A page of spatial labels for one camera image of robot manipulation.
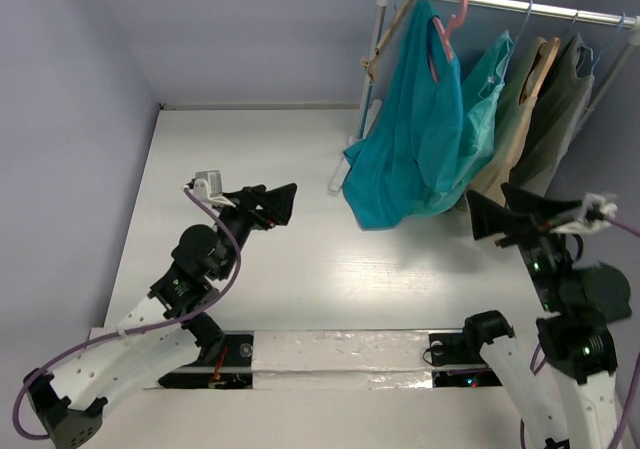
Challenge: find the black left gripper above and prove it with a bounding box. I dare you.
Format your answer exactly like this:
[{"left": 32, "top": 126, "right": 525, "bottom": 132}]
[{"left": 210, "top": 183, "right": 296, "bottom": 280}]

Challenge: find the teal blue t-shirt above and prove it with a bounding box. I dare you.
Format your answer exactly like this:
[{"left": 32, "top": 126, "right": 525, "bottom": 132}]
[{"left": 342, "top": 0, "right": 464, "bottom": 230}]

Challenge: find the pink plastic hanger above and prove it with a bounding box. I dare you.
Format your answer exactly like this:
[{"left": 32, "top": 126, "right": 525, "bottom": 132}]
[{"left": 432, "top": 0, "right": 469, "bottom": 62}]

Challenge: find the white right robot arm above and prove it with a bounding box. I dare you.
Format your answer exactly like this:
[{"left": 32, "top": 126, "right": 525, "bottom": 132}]
[{"left": 460, "top": 183, "right": 639, "bottom": 448}]

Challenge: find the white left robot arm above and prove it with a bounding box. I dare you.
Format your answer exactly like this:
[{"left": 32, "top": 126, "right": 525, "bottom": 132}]
[{"left": 19, "top": 179, "right": 297, "bottom": 448}]

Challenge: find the olive tan hanging shirt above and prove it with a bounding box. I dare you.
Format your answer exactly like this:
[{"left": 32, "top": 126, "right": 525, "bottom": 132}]
[{"left": 469, "top": 37, "right": 561, "bottom": 206}]

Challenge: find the grey hanging shirt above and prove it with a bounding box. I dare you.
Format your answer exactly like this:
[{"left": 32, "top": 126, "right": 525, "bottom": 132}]
[{"left": 510, "top": 34, "right": 595, "bottom": 196}]

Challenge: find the mint green hanging shirt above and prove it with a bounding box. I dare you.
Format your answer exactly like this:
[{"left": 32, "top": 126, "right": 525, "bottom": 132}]
[{"left": 414, "top": 30, "right": 514, "bottom": 216}]

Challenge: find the beige wooden clip hanger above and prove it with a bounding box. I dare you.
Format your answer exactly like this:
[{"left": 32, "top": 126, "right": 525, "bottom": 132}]
[{"left": 360, "top": 0, "right": 415, "bottom": 83}]

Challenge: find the white metal clothes rack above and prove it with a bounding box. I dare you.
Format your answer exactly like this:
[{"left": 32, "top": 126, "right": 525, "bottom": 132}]
[{"left": 327, "top": 0, "right": 640, "bottom": 195}]

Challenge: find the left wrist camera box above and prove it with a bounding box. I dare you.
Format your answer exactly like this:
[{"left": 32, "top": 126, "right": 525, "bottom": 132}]
[{"left": 185, "top": 170, "right": 236, "bottom": 208}]

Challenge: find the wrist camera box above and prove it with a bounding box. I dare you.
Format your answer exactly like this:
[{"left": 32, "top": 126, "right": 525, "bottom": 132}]
[
  {"left": 185, "top": 170, "right": 236, "bottom": 208},
  {"left": 550, "top": 193, "right": 618, "bottom": 236}
]

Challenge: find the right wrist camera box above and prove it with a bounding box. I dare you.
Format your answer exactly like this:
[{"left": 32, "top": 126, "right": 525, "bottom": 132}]
[{"left": 550, "top": 193, "right": 618, "bottom": 236}]

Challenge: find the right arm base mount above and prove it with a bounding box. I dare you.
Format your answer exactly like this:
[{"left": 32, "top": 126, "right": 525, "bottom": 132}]
[{"left": 422, "top": 331, "right": 502, "bottom": 388}]

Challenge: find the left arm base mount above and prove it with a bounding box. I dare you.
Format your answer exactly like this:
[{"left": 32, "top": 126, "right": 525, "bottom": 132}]
[{"left": 158, "top": 332, "right": 254, "bottom": 390}]

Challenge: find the blue wire hanger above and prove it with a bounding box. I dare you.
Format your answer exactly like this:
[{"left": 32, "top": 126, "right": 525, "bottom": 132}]
[
  {"left": 513, "top": 0, "right": 534, "bottom": 48},
  {"left": 576, "top": 13, "right": 626, "bottom": 77}
]

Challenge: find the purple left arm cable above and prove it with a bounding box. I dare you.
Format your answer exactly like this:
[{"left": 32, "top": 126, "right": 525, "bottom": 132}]
[{"left": 12, "top": 186, "right": 244, "bottom": 440}]

